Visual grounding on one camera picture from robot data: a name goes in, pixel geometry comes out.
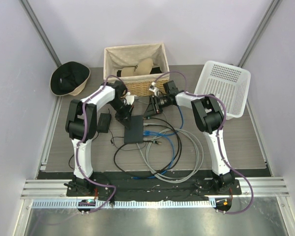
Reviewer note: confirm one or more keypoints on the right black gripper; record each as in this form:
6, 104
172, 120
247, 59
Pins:
151, 110

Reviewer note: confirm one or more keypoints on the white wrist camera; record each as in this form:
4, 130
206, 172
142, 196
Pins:
129, 98
153, 88

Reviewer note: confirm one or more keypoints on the wicker basket with liner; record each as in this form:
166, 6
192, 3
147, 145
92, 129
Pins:
118, 57

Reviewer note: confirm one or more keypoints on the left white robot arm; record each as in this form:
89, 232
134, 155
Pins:
81, 125

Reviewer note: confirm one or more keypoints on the beige cap in basket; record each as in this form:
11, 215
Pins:
141, 69

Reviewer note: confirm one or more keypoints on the white slotted cable duct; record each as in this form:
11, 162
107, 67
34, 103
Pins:
88, 203

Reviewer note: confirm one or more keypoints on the black and beige bucket hat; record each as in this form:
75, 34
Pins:
69, 79

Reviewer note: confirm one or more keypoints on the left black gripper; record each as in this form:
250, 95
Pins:
125, 119

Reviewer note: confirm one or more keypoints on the black network switch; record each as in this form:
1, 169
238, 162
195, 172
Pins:
134, 134

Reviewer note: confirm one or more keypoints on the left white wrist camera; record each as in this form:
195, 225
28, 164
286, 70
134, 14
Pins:
129, 98

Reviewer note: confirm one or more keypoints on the white plastic perforated basket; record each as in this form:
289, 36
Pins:
227, 82

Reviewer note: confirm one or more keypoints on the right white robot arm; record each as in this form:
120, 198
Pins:
209, 119

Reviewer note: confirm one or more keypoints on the black power adapter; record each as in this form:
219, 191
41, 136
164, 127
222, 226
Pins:
104, 121

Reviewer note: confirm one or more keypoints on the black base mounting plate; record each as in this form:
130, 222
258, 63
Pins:
154, 189

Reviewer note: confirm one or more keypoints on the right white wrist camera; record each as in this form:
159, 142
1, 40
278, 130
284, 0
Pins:
153, 88

